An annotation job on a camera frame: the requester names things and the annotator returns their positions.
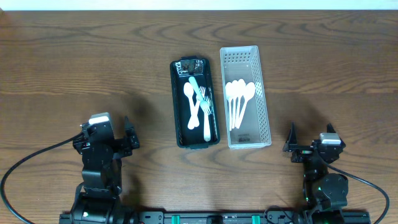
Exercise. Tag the mint green plastic fork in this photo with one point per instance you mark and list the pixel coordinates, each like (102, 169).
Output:
(203, 103)

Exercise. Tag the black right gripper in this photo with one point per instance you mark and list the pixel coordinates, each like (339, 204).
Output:
(306, 149)

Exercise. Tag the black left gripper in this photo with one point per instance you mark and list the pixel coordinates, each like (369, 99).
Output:
(123, 142)

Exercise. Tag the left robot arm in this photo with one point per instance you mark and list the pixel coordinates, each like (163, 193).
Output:
(97, 198)

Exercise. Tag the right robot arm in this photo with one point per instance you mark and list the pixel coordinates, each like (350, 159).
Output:
(325, 193)

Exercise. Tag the white plastic fork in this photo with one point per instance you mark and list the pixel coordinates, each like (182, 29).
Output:
(196, 115)
(207, 129)

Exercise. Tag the white plastic spoon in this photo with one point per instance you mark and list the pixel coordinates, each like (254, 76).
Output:
(240, 86)
(190, 102)
(248, 94)
(229, 97)

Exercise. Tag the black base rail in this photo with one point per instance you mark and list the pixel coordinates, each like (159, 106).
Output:
(273, 215)

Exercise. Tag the white plastic basket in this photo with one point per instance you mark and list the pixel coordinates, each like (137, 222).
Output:
(244, 62)

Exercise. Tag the black plastic basket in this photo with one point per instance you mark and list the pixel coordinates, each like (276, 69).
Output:
(189, 117)

